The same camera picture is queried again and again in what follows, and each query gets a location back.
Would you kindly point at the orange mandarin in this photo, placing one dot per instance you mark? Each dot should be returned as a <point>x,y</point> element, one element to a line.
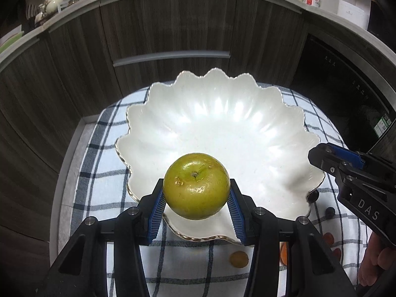
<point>329,240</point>
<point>283,253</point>

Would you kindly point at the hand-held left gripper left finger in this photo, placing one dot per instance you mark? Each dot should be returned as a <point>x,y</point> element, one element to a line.
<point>156,215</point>

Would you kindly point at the red grape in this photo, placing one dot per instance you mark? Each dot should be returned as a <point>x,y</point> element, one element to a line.
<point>337,252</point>

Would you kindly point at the blueberry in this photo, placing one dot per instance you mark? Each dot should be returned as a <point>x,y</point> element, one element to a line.
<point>330,212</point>

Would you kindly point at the white teapot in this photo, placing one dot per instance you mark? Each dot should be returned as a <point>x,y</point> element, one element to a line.
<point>53,4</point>

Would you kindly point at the white scalloped bowl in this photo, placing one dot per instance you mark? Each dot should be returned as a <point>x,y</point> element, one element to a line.
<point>232,123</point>

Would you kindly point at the person's right hand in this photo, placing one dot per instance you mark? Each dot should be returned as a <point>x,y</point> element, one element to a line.
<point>375,263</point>

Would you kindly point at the small glass jar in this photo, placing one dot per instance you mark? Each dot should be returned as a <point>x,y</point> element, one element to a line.
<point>73,2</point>

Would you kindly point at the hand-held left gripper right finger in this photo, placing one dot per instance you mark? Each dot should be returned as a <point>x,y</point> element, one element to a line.
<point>236,219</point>

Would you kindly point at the dark purple grape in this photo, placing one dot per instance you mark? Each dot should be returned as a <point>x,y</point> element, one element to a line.
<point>314,195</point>

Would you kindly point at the blue checked white cloth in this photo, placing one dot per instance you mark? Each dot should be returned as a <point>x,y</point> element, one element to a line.
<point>185,263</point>

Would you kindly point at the green apple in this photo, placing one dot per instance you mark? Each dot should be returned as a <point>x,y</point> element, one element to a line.
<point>196,188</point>

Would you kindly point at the brown longan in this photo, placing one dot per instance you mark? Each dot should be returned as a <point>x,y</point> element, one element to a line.
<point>238,259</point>

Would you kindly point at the black countertop appliance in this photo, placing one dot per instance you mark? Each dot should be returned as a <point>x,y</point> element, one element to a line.
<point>383,21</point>

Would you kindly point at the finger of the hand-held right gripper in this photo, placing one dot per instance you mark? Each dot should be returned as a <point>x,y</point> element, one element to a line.
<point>323,159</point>
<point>348,156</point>

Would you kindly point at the black built-in dishwasher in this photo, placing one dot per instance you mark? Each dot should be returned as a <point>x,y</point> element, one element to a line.
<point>334,92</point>

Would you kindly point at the white box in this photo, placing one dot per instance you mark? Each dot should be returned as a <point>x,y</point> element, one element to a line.
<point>352,12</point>

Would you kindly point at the green energy sticker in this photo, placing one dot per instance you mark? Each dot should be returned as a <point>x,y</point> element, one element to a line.
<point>382,125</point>

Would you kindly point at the dark wood kitchen cabinet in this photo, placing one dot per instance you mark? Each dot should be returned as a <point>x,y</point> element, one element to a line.
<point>170,21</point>

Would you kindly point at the green tray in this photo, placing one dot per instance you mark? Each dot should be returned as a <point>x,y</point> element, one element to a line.
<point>10,41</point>

